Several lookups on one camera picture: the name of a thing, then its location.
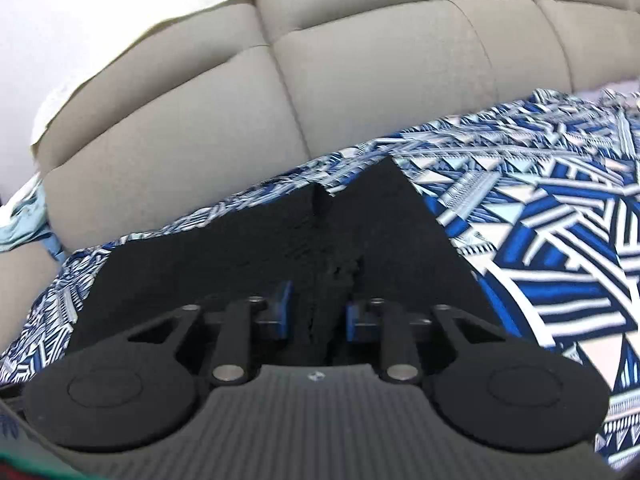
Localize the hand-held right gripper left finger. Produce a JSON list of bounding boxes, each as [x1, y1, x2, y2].
[[125, 280, 293, 388]]

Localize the grey padded headboard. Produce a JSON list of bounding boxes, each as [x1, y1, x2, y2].
[[0, 0, 640, 348]]

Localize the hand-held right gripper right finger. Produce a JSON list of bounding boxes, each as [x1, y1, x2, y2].
[[345, 297, 503, 385]]

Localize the black pants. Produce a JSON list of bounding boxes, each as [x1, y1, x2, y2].
[[65, 156, 493, 368]]

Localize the light blue cloth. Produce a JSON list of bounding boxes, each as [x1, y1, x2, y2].
[[0, 187, 66, 262]]

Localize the white crumpled garment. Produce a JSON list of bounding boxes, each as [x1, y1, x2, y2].
[[0, 172, 46, 211]]

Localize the blue white patterned blanket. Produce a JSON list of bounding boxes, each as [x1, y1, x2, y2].
[[0, 87, 640, 471]]

